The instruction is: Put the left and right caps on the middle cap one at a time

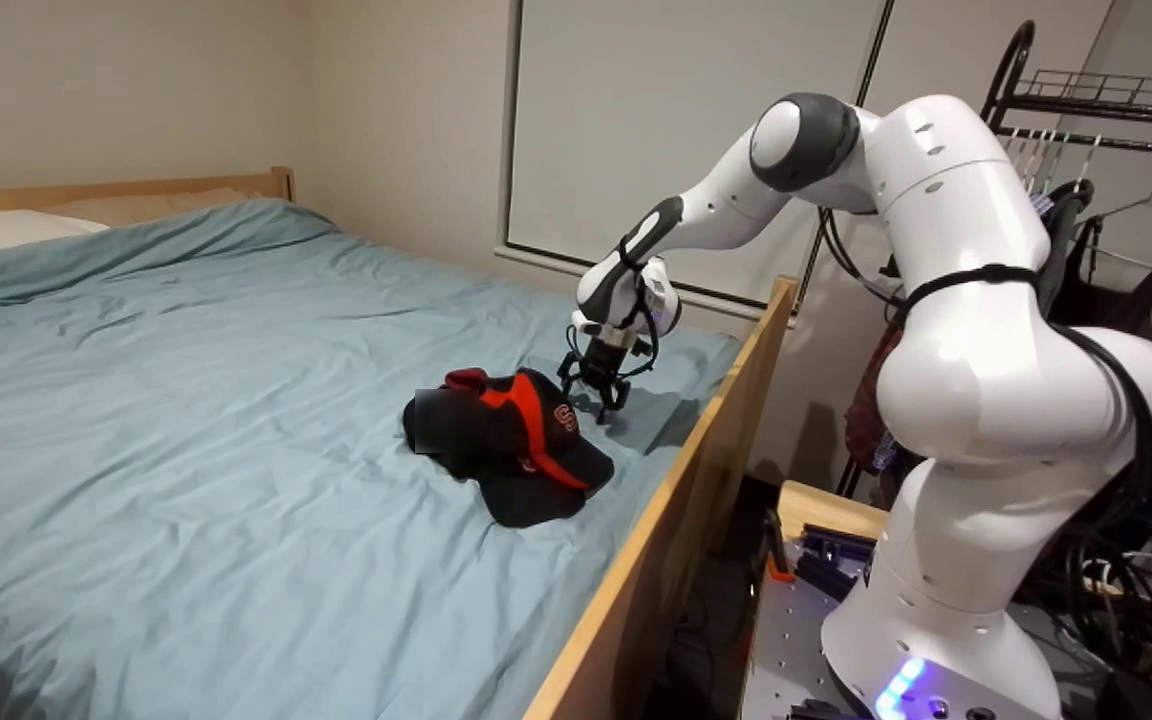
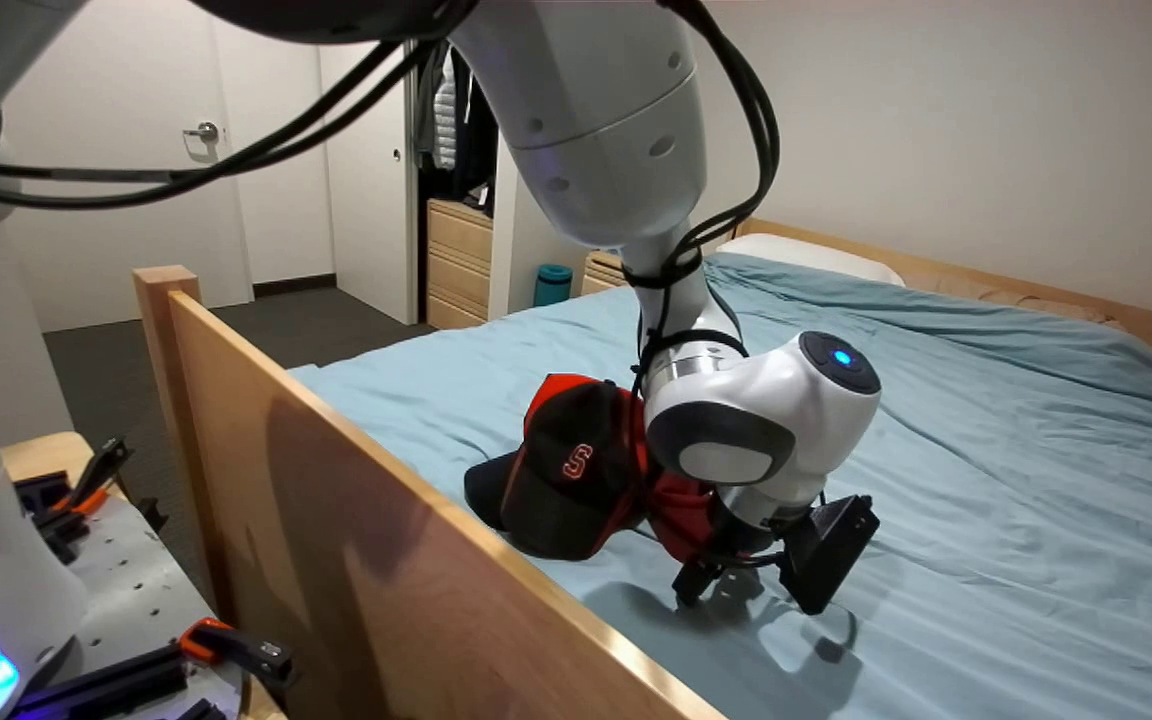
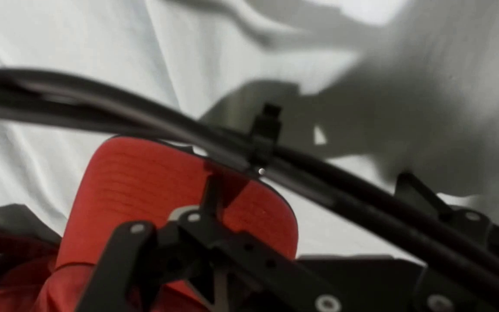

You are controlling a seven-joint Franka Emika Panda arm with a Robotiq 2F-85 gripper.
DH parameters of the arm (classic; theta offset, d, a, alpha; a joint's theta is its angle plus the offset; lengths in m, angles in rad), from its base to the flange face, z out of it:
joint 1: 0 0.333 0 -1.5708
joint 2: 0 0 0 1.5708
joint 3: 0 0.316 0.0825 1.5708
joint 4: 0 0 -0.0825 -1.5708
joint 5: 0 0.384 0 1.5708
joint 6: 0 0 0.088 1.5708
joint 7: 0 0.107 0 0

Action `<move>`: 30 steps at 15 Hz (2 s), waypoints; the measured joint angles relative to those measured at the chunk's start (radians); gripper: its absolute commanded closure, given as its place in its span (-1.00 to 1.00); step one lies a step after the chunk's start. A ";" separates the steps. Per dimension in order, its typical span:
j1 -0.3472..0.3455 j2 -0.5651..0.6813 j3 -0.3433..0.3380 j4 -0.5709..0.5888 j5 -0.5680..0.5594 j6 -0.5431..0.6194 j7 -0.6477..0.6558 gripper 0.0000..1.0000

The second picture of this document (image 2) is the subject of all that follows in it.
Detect white closet door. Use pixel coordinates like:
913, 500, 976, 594
319, 52, 417, 328

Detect silver door handle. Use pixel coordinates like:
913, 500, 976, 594
178, 115, 225, 163

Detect white room door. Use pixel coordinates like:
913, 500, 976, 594
0, 0, 221, 331

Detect orange and black clamp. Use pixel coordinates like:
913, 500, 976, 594
13, 613, 296, 720
13, 434, 134, 568

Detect red and black cap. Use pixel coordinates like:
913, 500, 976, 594
501, 373, 729, 562

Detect white pillow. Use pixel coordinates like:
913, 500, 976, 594
714, 232, 906, 293

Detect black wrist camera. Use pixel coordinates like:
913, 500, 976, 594
777, 490, 884, 618

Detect grey perforated mounting plate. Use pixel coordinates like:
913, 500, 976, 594
58, 490, 251, 720

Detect hanging closet clothes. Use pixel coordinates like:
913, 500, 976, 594
417, 42, 509, 209

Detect light wooden board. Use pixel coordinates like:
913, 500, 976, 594
0, 426, 101, 490

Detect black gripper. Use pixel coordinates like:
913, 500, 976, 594
671, 513, 800, 609

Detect light blue bed sheet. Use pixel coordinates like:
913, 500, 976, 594
287, 251, 1152, 720

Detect teal waste bin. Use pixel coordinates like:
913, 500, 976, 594
528, 261, 577, 313

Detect light wooden bed frame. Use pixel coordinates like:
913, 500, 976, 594
133, 209, 1152, 720

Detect wooden slatted dresser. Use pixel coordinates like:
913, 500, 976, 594
422, 197, 497, 331

